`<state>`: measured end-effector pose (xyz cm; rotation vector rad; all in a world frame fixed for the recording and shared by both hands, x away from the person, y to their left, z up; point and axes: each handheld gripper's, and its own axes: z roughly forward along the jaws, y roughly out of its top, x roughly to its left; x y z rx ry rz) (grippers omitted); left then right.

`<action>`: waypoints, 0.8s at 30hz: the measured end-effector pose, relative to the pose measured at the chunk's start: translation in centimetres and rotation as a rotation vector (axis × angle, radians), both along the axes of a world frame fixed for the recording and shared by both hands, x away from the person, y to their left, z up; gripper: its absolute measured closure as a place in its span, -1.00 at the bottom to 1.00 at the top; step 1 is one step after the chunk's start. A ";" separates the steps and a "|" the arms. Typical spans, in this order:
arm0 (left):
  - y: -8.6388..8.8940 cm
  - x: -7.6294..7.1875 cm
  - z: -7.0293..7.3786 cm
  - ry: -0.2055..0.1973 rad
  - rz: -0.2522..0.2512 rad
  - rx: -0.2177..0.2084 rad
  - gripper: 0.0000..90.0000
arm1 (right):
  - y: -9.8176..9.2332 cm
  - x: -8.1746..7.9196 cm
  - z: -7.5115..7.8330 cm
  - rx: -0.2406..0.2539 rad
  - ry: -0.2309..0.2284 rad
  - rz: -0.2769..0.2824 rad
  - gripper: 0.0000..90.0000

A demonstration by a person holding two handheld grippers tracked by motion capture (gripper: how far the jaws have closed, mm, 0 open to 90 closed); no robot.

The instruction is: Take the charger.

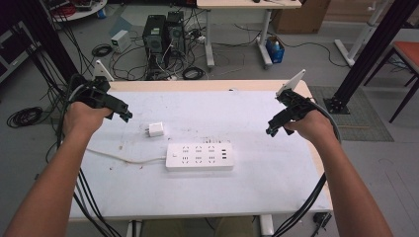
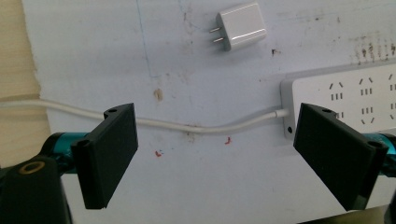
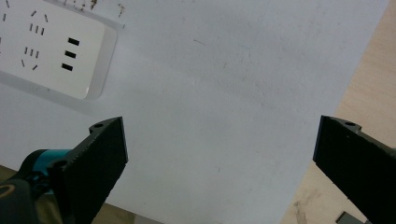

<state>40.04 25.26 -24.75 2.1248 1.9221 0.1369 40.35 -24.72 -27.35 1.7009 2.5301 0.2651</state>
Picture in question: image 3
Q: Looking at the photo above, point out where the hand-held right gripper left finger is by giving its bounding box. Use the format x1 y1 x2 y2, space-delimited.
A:
46 116 129 224

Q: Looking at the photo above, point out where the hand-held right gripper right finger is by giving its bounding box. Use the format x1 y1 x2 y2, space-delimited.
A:
312 115 396 224

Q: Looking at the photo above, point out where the teal and black object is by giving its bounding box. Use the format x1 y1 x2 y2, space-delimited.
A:
18 148 73 195

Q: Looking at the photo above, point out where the small grey block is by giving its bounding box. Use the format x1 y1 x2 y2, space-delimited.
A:
335 211 366 224

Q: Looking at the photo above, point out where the white power strip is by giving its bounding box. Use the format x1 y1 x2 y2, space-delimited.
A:
0 0 120 101

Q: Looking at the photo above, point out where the black item with gold ring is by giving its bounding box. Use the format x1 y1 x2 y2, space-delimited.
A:
0 177 41 224

